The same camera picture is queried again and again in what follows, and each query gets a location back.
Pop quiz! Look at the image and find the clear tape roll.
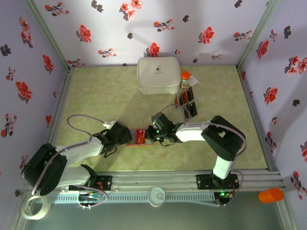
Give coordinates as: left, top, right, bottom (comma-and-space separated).
21, 194, 52, 220

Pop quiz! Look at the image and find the orange card holder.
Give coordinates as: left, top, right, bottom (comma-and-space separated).
125, 128, 154, 147

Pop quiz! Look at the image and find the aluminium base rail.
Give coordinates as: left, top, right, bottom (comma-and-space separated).
23, 170, 286, 192

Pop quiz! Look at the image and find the aluminium side rail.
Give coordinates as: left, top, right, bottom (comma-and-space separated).
236, 66, 281, 173
37, 67, 75, 174

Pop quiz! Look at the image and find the white slotted cable duct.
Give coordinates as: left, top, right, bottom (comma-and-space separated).
49, 193, 215, 204

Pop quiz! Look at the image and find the orange-capped pill bottle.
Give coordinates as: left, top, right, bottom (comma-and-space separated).
180, 71, 191, 89

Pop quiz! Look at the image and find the white zip case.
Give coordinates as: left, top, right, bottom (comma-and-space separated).
137, 57, 181, 95

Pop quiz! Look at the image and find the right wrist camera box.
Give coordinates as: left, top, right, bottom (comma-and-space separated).
151, 113, 170, 131

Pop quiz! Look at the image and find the orange plastic cup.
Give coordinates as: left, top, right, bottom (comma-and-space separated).
258, 187, 284, 204

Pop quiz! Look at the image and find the aluminium corner post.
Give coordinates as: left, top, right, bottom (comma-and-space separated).
236, 0, 280, 70
24, 0, 75, 70

